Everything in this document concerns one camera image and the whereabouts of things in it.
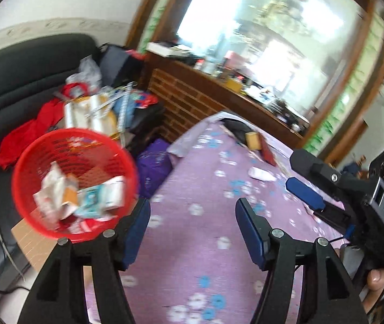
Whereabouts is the green bamboo wall sticker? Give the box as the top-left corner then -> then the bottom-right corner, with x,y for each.
305,17 -> 384,156

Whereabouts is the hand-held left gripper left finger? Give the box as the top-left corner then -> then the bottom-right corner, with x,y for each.
17,197 -> 152,324

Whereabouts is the wood-framed mirror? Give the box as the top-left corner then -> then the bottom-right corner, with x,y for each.
125,0 -> 384,163

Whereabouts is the person's right hand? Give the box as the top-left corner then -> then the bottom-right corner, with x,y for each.
361,266 -> 384,314

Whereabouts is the blue packet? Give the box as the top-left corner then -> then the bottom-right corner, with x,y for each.
114,91 -> 135,132

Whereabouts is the black pouch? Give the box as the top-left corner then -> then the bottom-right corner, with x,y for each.
222,119 -> 256,142

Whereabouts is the black bag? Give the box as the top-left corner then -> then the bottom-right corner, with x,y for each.
99,44 -> 145,88

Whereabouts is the purple floral tablecloth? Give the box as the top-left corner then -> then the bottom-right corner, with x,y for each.
84,111 -> 351,324

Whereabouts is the white board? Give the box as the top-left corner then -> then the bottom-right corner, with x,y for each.
146,41 -> 193,57

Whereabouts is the white medicine box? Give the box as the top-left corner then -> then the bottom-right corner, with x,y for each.
77,175 -> 125,217

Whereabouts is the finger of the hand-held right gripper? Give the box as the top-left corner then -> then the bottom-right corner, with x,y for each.
290,148 -> 345,194
286,176 -> 355,236

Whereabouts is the white small packet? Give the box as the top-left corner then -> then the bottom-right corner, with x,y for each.
249,166 -> 277,182

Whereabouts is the red cloth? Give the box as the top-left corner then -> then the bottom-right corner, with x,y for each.
0,84 -> 88,171

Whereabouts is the white plastic bag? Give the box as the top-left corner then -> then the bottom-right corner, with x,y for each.
33,162 -> 66,223
66,57 -> 103,92

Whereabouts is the torn red white carton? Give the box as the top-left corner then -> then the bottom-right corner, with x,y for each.
60,216 -> 118,235

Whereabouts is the purple bag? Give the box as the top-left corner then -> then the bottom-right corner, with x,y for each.
136,138 -> 176,200

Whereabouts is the red packet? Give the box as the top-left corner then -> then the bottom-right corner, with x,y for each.
259,137 -> 278,167

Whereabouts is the red plastic basket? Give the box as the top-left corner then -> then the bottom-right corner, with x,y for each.
11,127 -> 139,244

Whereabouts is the white cable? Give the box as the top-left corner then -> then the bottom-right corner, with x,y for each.
0,202 -> 27,281

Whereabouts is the brown cardboard sheet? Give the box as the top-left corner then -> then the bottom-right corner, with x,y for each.
11,209 -> 93,277

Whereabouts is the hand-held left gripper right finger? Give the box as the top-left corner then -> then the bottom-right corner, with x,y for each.
235,197 -> 369,324

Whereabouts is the black sofa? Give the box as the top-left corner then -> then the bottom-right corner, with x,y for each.
0,33 -> 166,298

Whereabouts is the yellow round tin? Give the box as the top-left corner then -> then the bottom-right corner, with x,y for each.
245,131 -> 263,150

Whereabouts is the wooden cabinet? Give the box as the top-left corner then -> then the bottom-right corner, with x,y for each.
145,50 -> 305,149

